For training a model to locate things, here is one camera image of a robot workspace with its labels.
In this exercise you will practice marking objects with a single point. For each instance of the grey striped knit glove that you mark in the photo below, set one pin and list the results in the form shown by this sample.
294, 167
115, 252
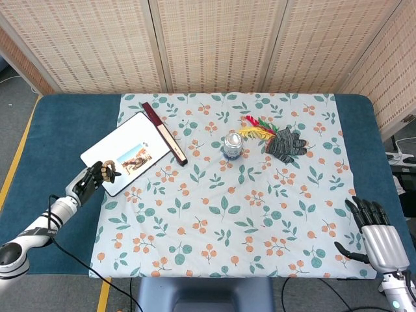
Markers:
286, 144

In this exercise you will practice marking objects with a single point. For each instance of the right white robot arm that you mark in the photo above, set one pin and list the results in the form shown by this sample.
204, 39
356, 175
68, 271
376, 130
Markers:
398, 294

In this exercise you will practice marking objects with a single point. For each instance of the dark red folding fan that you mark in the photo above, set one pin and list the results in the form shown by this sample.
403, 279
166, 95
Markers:
165, 135

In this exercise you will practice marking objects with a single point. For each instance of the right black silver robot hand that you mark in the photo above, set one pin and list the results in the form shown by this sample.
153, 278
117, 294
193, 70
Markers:
385, 247

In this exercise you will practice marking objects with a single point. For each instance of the floral print tablecloth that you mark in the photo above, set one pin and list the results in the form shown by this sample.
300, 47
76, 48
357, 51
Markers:
227, 195

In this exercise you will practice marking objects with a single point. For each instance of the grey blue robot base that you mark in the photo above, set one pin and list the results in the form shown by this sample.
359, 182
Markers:
208, 295

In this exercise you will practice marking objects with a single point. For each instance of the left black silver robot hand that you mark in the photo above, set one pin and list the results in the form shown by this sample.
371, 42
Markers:
83, 187

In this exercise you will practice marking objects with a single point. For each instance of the white rectangular board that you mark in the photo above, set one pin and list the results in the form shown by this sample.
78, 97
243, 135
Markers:
136, 133

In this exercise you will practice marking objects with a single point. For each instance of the silver blue drink can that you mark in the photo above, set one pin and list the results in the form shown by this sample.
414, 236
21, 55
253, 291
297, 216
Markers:
233, 146

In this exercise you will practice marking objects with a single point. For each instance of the bamboo folding screen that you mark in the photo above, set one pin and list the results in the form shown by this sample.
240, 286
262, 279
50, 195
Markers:
211, 48

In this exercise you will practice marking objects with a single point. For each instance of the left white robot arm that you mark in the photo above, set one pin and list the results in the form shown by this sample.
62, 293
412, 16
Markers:
32, 234

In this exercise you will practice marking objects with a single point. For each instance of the colourful feather shuttlecock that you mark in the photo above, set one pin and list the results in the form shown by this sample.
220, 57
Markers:
256, 131

